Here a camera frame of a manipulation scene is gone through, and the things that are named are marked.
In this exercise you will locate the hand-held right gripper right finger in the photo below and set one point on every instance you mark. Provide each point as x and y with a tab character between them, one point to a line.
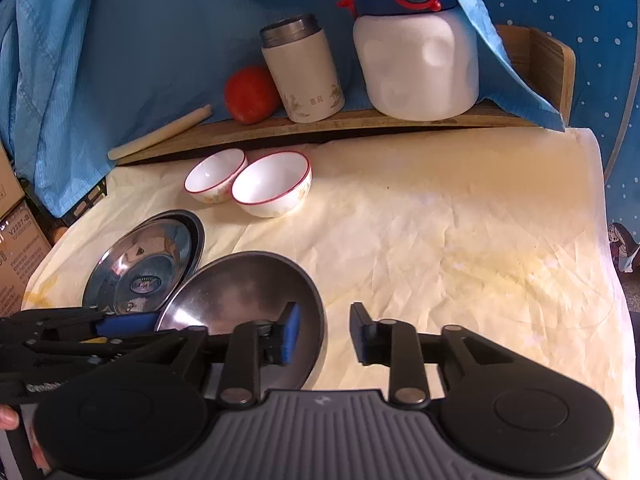
361	340

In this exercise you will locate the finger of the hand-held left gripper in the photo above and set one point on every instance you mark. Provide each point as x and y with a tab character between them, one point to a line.
125	323
115	347

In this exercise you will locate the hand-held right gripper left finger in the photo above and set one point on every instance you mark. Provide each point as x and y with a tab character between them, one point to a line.
291	332

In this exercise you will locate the labelled stainless steel plate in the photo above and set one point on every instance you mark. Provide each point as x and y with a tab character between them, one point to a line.
140	270

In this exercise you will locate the dark grey plates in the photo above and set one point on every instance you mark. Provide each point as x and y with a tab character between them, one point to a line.
240	285

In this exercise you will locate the white red-rimmed bowl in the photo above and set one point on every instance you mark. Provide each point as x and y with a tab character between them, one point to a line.
270	182
212	175

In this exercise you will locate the person's left hand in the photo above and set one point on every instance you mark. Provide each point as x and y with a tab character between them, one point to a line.
7	417

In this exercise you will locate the yellow round object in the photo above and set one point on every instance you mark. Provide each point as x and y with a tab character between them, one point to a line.
59	234

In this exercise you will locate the purple-label cardboard box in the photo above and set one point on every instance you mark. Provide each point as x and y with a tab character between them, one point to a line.
17	260

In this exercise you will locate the black plastic crate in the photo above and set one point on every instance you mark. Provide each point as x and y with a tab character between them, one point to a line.
75	205

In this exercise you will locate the cream tablecloth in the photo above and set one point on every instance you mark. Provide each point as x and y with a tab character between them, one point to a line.
450	240

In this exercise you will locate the open brown cardboard box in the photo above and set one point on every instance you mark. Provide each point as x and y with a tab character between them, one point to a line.
9	180

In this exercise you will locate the cream rolling pin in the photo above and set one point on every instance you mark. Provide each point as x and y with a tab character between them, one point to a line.
160	132

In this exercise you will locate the wooden shelf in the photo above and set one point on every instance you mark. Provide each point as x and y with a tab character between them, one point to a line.
350	122

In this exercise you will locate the red tomato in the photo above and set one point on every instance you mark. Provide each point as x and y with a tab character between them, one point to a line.
250	95

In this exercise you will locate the white thermos cup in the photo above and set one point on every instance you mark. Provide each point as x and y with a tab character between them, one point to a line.
305	75

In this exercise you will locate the blue striped work coat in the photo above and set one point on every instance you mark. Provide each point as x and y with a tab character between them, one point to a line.
125	60

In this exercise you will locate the white bottle with blue lid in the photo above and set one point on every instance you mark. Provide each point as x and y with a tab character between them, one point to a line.
415	65

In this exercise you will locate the blue polka-dot tent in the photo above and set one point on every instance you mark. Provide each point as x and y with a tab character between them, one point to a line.
575	5

